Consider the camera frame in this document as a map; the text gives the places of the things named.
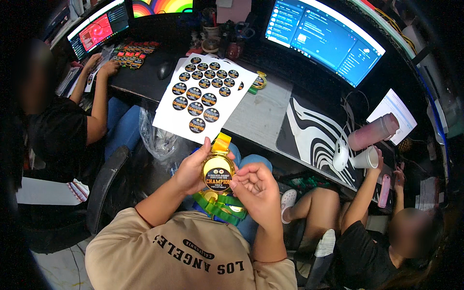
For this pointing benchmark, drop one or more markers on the heap of green-ribbon gold medals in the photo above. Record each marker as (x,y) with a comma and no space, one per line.
(217,208)

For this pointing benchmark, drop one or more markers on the white folded sheet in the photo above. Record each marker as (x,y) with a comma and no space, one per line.
(50,191)

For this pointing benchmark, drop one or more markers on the white sheets of round stickers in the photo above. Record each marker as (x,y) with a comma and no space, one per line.
(203,94)

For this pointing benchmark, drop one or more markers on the pen holder cup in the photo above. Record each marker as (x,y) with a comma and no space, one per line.
(211,25)

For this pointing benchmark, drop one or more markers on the black keyboard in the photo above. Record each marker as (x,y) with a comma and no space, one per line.
(264,61)

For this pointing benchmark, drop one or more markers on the stack of papers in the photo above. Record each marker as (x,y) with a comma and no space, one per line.
(72,81)

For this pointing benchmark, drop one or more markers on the person's left hand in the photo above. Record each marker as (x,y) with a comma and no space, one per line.
(188,174)

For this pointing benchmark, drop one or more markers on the person's body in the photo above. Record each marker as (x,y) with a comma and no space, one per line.
(174,253)

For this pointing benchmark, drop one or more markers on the white foam cup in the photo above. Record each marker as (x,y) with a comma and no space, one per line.
(365,158)

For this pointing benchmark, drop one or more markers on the clear plastic bag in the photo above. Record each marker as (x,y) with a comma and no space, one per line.
(157,139)

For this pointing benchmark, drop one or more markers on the pink phone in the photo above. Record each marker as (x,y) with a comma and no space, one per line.
(384,191)

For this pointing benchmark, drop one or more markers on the monitor with red picture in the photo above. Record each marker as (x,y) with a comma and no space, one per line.
(98,31)

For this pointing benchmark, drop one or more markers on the white computer mouse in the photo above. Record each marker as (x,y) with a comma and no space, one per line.
(340,156)

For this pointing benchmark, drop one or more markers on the person's right hand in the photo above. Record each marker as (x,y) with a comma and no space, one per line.
(261,195)

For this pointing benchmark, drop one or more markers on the rows of orange black badges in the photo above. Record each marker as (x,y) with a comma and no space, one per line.
(134,54)

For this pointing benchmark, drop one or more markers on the black chair with white armrest cloth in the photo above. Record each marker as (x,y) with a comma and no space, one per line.
(321,261)

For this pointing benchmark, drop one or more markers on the gold medal with green ribbon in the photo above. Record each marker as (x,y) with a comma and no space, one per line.
(259,81)

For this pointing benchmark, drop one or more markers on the white paper sheet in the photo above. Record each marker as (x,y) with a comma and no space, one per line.
(395,108)

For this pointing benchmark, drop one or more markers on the black office chair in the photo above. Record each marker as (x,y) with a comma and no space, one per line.
(105,185)

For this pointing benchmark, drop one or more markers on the pink tumbler bottle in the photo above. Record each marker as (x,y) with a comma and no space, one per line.
(373,132)

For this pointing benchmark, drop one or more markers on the monitor with rainbow picture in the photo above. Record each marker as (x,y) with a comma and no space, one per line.
(161,7)

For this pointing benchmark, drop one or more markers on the black white striped mouse pad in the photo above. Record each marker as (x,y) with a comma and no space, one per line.
(308,134)

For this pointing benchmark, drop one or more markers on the large curved blue-screen monitor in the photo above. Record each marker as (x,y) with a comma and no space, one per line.
(326,40)

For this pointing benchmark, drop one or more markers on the gold medal with yellow ribbon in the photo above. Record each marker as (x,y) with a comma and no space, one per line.
(216,174)

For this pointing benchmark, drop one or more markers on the black computer mouse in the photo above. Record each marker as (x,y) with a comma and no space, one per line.
(165,70)

